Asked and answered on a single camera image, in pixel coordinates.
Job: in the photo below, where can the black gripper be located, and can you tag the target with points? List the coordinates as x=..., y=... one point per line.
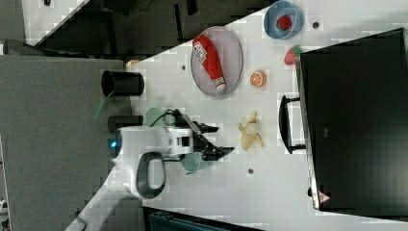
x=209, y=151

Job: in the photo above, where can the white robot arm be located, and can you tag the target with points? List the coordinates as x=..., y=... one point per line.
x=135, y=147

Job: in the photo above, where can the green mug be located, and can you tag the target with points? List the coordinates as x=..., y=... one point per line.
x=192, y=163

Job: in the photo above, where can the green oval colander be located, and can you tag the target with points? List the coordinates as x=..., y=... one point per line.
x=155, y=117

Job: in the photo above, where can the orange half slice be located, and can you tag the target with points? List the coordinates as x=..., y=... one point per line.
x=258, y=79

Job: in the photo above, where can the red ketchup bottle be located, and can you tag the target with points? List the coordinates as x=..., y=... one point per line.
x=205, y=52

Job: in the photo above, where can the grey round plate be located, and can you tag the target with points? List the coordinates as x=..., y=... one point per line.
x=230, y=57

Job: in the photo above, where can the black cup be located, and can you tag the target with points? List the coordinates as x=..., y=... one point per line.
x=114, y=83

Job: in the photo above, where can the red strawberry toy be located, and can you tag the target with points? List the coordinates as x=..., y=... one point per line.
x=291, y=55

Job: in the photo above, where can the red fruit in bowl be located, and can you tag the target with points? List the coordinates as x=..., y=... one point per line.
x=284, y=23

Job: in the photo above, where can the blue bowl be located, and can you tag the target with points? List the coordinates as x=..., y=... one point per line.
x=278, y=9

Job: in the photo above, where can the blue metal frame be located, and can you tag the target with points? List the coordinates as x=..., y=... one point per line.
x=161, y=220

